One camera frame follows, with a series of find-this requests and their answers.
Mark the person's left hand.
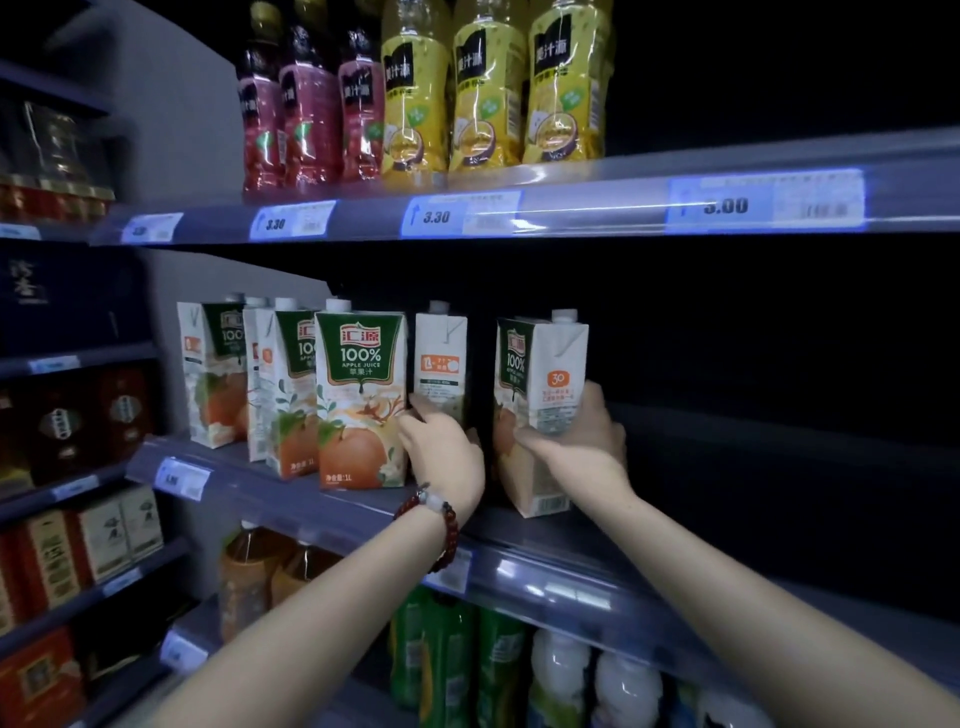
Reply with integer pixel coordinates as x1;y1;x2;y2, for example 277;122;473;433
396;394;486;520

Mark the person's right hand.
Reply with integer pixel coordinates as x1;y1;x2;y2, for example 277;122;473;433
515;381;630;501

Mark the apple juice carton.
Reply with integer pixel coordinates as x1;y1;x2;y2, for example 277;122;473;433
414;300;470;427
492;308;591;519
242;296;273;464
176;294;249;450
257;297;322;480
314;297;410;491

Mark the person's right forearm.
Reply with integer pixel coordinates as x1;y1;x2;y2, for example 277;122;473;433
566;474;960;728

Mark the person's left forearm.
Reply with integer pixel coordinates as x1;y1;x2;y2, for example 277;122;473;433
146;504;460;728

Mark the blue white price tag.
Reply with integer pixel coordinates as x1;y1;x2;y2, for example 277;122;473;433
424;546;475;600
666;168;867;232
249;200;338;242
120;213;186;246
159;630;210;676
399;190;523;240
153;457;213;503

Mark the orange tea bottle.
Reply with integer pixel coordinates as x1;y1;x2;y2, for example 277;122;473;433
218;525;294;645
270;541;342;607

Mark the green drink bottle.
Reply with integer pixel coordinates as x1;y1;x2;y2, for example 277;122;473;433
474;609;532;728
387;586;434;712
420;592;480;728

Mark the white drink bottle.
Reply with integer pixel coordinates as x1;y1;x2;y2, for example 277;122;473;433
527;628;594;728
693;686;777;728
591;651;665;728

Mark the yellow juice bottle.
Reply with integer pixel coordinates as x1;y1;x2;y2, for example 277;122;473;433
379;0;453;180
447;0;532;174
522;0;615;166

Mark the beige tea box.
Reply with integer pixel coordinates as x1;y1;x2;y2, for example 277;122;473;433
75;495;136;586
120;484;165;562

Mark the red juice bottle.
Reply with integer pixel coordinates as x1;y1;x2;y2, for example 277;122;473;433
278;0;344;190
336;0;388;184
237;0;286;196

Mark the dark red box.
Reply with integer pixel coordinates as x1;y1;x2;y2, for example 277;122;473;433
22;382;102;485
96;367;157;465

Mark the dark side shelving unit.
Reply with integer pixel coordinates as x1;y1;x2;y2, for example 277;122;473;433
0;56;198;728

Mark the dark blue gift box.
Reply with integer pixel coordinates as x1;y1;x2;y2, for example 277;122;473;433
0;247;155;360

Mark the red tan tea box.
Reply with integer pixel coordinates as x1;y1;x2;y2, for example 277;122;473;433
0;510;93;620

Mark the bright red gift box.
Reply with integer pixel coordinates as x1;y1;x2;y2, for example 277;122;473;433
0;626;85;728

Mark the row of clear-lidded jars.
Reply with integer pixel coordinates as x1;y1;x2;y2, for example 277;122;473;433
0;97;117;224

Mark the red bead bracelet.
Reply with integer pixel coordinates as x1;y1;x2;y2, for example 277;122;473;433
393;483;459;576

